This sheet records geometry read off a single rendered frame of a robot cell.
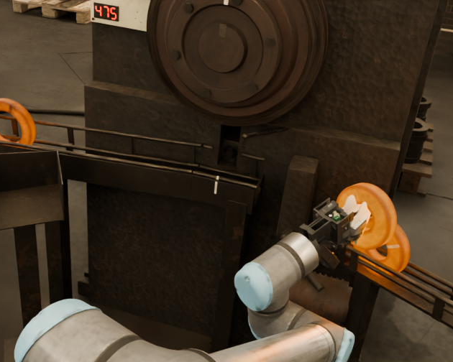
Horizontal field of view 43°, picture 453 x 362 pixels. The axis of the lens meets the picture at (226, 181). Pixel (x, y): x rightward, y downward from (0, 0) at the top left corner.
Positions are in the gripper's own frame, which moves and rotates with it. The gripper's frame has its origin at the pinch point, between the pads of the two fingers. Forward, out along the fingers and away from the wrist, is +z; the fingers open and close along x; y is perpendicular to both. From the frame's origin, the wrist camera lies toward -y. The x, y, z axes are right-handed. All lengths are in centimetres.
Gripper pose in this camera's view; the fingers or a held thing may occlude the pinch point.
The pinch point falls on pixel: (366, 209)
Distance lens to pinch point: 135.8
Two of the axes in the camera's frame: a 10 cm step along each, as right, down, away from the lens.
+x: -6.4, -4.2, 6.5
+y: -1.2, -7.7, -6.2
